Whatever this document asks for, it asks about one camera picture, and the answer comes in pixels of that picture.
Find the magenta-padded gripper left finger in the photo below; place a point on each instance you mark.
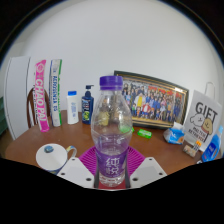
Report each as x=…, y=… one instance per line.
x=75, y=170

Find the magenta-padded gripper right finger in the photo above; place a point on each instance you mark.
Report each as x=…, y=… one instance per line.
x=148, y=170

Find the clear purple-capped water bottle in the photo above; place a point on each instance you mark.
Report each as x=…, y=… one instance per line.
x=111, y=133

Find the white blue-printed mug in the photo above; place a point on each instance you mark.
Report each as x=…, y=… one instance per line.
x=51, y=158

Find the small green packet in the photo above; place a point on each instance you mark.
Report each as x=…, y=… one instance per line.
x=144, y=133

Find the blue tissue pack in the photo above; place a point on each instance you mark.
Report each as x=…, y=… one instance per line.
x=174, y=135

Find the small patterned snack packet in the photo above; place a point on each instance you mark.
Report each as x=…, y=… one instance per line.
x=189, y=150

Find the small white orange box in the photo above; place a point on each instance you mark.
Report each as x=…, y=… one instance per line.
x=198, y=145

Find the white blue-capped lotion bottle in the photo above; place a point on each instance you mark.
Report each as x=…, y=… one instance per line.
x=72, y=110

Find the dark blue pump bottle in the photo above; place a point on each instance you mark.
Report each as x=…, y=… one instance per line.
x=87, y=108

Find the blue detergent bottle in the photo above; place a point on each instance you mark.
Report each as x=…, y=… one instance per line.
x=212, y=148

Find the framed group photo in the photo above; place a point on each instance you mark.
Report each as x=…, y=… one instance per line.
x=156, y=100

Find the white paper gift bag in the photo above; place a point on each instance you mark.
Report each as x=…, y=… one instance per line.
x=203, y=120

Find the tall white green box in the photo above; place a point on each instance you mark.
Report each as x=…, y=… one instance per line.
x=55, y=93

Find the tall pink box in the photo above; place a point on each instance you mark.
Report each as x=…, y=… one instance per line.
x=41, y=96

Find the white door panel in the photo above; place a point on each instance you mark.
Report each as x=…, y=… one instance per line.
x=16, y=96

